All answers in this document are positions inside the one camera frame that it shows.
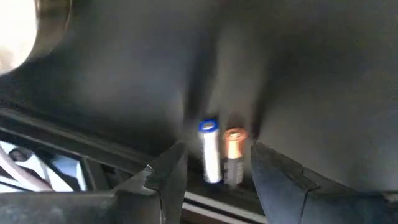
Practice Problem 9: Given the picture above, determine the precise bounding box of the black copper Duracell battery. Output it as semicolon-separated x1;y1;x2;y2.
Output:
222;126;249;187

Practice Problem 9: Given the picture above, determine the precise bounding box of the white AA battery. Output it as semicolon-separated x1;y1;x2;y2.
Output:
197;119;223;184

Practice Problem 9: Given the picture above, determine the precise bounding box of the white globe brass lamp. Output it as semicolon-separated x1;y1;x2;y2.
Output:
0;0;74;77

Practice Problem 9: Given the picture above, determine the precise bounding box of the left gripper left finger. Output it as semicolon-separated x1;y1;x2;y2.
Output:
0;141;188;224

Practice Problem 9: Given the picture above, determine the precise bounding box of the white lamp cable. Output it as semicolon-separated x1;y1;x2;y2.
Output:
0;144;55;192

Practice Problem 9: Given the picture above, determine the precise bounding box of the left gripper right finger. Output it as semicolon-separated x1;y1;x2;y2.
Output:
250;141;398;224

